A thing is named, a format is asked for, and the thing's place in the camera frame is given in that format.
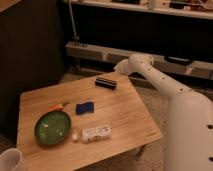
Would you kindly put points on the black eraser block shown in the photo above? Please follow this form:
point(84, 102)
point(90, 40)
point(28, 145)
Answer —
point(105, 83)

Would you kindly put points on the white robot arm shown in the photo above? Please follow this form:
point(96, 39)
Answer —
point(189, 139)

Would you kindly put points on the blue sponge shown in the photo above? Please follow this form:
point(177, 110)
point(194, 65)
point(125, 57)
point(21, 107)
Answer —
point(83, 108)

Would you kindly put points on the wooden folding table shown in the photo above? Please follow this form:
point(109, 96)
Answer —
point(121, 108)

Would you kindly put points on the long grey case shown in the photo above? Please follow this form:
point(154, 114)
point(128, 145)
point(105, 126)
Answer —
point(196, 69)

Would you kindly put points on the orange carrot toy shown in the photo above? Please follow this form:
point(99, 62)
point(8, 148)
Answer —
point(60, 106)

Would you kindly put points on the metal stand pole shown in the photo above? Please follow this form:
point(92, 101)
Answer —
point(75, 37)

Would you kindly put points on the green bowl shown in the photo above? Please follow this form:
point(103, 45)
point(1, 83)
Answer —
point(52, 128)

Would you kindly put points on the white shelf with clutter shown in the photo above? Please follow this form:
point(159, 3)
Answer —
point(150, 8)

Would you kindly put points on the white cup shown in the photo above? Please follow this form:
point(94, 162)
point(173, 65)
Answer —
point(11, 160)

